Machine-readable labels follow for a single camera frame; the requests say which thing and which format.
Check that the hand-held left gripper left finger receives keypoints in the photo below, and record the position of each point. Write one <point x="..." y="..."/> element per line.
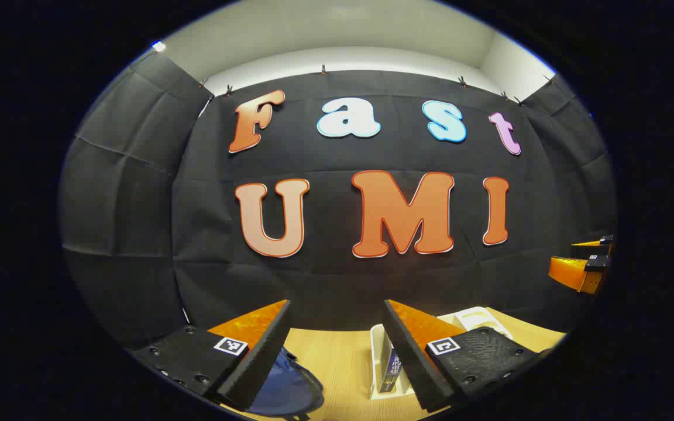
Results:
<point x="261" y="356"/>

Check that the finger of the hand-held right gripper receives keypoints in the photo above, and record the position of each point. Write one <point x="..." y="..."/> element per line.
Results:
<point x="568" y="272"/>
<point x="588" y="250"/>

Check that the black backdrop cloth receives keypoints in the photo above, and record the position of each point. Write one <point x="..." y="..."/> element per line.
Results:
<point x="337" y="275"/>

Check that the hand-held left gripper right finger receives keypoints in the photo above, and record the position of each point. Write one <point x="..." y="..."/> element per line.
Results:
<point x="416" y="362"/>

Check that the blue schoolbag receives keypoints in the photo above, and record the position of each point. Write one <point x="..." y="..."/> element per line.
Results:
<point x="284" y="386"/>

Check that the white bookshelf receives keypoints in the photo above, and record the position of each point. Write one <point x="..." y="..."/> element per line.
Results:
<point x="477" y="318"/>

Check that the blue cover book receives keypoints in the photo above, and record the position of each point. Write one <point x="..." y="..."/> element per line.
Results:
<point x="390" y="368"/>

